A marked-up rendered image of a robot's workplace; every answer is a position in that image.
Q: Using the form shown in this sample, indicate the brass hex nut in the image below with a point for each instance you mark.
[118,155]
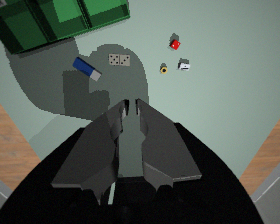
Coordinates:
[163,70]

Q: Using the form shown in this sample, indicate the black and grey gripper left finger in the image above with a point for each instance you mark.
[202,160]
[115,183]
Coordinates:
[86,160]

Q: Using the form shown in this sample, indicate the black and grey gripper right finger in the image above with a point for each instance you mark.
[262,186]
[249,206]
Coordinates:
[172,155]

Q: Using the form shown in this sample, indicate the white domino with black pips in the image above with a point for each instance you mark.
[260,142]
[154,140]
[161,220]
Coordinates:
[119,59]

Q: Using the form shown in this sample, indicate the green rack of three bins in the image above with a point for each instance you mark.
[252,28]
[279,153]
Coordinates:
[32,24]

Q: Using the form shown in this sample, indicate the red die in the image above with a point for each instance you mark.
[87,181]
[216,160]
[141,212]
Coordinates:
[174,44]

